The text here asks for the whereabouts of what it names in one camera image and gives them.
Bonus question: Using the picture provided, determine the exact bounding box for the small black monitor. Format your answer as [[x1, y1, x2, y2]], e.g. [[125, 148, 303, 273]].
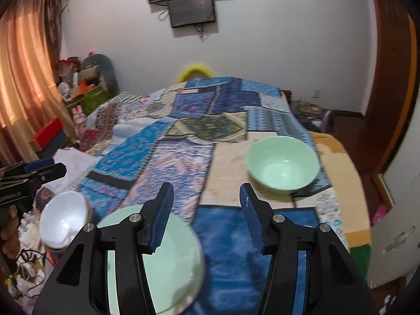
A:
[[167, 0, 217, 29]]

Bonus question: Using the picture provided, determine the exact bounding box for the green bowl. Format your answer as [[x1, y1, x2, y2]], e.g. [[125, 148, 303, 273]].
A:
[[246, 136, 321, 195]]

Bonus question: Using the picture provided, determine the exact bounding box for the green plate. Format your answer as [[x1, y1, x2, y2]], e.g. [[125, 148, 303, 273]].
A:
[[98, 205, 206, 315]]

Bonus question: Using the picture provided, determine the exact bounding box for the blue fleece mat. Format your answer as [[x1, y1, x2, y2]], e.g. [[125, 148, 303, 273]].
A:
[[187, 205, 324, 315]]

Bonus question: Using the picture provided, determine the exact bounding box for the dark blue box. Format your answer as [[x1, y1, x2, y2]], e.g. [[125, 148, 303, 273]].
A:
[[38, 136, 68, 154]]

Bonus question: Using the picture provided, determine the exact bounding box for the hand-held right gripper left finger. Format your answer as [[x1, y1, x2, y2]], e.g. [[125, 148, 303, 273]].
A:
[[31, 182, 174, 315]]

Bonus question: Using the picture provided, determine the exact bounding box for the pile of white packets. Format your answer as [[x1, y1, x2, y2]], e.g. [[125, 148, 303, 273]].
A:
[[7, 210, 50, 302]]

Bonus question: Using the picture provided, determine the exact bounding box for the red box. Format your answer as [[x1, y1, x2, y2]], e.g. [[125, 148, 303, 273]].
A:
[[29, 117, 64, 150]]

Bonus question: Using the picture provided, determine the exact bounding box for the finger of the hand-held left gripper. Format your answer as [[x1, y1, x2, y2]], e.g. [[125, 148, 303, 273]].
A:
[[0, 157, 56, 179], [20, 163, 67, 184]]

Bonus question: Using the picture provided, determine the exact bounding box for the pile of household clutter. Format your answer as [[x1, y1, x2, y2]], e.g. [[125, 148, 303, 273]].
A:
[[56, 52, 99, 102]]

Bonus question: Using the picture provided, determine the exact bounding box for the person's left hand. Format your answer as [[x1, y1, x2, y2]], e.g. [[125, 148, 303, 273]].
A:
[[0, 205, 21, 260]]

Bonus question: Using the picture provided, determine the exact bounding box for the pink plastic item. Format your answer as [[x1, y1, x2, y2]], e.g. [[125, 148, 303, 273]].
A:
[[372, 203, 390, 227]]

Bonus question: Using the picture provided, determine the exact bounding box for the pink bunny toy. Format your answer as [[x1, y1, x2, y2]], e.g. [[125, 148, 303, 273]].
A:
[[73, 105, 86, 132]]

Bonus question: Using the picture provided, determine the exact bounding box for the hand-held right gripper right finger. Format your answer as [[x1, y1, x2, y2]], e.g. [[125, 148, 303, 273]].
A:
[[239, 183, 379, 315]]

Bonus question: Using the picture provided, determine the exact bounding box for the black floor cable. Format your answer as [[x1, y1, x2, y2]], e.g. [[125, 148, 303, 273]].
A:
[[16, 249, 53, 292]]

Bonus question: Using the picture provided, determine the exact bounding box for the white folded cloth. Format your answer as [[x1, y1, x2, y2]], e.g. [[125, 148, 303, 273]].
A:
[[43, 148, 99, 194]]

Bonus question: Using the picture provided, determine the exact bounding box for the green box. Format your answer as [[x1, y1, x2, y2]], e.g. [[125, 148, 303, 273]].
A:
[[80, 85, 110, 115]]

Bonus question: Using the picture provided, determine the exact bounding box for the orange curtain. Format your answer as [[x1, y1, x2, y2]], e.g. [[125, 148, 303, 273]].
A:
[[0, 0, 76, 158]]

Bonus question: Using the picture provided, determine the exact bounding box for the white bowl with heart pattern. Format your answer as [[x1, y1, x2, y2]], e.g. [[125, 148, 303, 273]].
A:
[[39, 191, 93, 250]]

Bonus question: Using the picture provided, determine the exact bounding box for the grey plush cushion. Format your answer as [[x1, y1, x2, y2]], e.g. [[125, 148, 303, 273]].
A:
[[80, 53, 119, 97]]

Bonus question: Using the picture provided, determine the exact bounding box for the patterned folded cloth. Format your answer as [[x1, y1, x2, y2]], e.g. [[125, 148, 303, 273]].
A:
[[297, 102, 324, 116]]

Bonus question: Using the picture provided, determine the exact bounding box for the wooden door frame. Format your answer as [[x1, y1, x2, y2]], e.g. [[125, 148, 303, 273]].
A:
[[364, 0, 420, 174]]

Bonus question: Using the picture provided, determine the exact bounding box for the patchwork blanket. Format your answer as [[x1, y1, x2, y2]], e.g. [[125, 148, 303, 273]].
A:
[[33, 76, 348, 315]]

